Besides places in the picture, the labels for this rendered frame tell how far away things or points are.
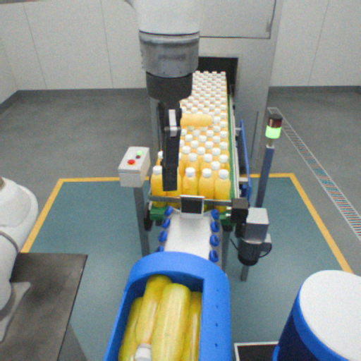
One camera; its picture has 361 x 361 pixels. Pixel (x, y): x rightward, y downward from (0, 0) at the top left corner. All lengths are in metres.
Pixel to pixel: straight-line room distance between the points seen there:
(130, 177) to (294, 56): 4.58
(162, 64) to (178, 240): 0.86
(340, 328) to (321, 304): 0.07
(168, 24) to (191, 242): 0.91
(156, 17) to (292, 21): 5.03
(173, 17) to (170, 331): 0.59
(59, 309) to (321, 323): 0.74
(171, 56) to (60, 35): 4.98
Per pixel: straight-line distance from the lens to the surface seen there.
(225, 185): 1.26
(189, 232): 1.22
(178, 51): 0.44
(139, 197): 1.49
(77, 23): 5.28
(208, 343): 0.67
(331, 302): 1.00
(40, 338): 0.96
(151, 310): 0.77
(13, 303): 1.01
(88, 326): 2.12
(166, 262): 0.73
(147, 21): 0.44
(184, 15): 0.43
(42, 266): 1.09
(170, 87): 0.45
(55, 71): 5.58
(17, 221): 0.96
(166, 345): 0.68
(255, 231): 1.44
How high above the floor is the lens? 1.81
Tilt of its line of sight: 36 degrees down
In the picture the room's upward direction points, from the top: straight up
